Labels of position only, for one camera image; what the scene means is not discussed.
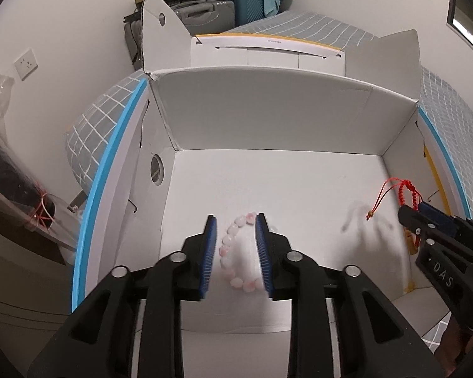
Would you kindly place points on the white wall socket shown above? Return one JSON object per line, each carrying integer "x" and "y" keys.
{"x": 26, "y": 64}

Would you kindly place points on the person's right hand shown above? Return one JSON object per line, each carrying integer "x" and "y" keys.
{"x": 455, "y": 341}

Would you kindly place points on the grey checked bed sheet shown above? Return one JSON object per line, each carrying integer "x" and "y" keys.
{"x": 299, "y": 86}

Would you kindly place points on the grey hard suitcase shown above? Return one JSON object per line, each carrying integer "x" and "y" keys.
{"x": 206, "y": 17}

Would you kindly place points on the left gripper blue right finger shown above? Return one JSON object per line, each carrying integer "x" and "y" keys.
{"x": 264, "y": 244}

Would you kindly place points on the blue yellow cardboard box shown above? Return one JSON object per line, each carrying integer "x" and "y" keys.
{"x": 260, "y": 173}

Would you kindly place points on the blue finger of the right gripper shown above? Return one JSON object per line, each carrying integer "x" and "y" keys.
{"x": 412, "y": 218}
{"x": 433, "y": 214}

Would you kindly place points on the red cord bracelet gold tube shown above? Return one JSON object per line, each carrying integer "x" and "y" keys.
{"x": 404, "y": 190}

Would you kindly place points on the clear plastic bag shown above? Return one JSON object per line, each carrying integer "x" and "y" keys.
{"x": 24, "y": 199}

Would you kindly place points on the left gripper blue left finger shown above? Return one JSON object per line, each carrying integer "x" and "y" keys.
{"x": 209, "y": 241}

